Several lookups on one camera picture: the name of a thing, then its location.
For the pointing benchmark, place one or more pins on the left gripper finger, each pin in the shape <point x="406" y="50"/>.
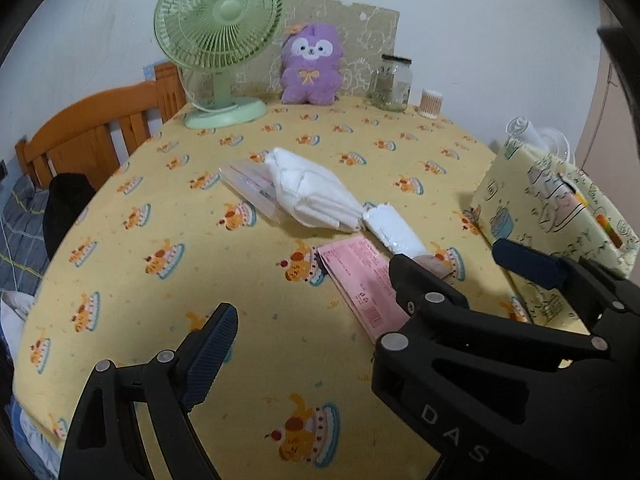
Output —
<point x="104" y="440"/>

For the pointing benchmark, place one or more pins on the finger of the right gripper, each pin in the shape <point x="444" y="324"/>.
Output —
<point x="419" y="290"/>
<point x="605" y="302"/>

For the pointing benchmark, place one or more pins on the pink packet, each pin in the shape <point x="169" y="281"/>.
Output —
<point x="360" y="272"/>

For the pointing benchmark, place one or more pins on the small white roll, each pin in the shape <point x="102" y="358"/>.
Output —
<point x="387" y="225"/>

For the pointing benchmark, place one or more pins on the white cloth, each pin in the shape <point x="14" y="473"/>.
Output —
<point x="314" y="196"/>

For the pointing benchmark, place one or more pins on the clear plastic zip bag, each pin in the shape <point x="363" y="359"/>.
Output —
<point x="253" y="182"/>

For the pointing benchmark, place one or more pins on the cartoon fabric storage box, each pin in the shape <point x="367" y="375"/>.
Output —
<point x="537" y="200"/>

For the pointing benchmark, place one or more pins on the pink door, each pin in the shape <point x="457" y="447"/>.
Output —
<point x="607" y="151"/>

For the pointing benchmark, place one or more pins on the cotton swab container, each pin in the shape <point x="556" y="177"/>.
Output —
<point x="430" y="104"/>

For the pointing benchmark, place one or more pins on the white standing fan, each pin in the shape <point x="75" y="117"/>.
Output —
<point x="548" y="139"/>

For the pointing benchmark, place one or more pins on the glass jar dark lid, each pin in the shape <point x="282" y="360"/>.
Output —
<point x="390" y="84"/>

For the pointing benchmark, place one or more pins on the yellow patterned tablecloth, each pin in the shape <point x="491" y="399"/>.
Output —
<point x="165" y="241"/>

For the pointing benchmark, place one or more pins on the plaid pillow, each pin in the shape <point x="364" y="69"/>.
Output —
<point x="23" y="252"/>

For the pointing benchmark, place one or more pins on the black garment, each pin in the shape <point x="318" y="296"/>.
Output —
<point x="69" y="195"/>

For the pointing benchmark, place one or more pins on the purple plush bunny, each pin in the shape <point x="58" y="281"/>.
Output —
<point x="310" y="65"/>

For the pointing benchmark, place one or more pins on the olive cartoon board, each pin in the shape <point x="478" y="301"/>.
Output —
<point x="366" y="32"/>

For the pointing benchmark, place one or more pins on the green desk fan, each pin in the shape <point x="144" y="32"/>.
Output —
<point x="206" y="40"/>

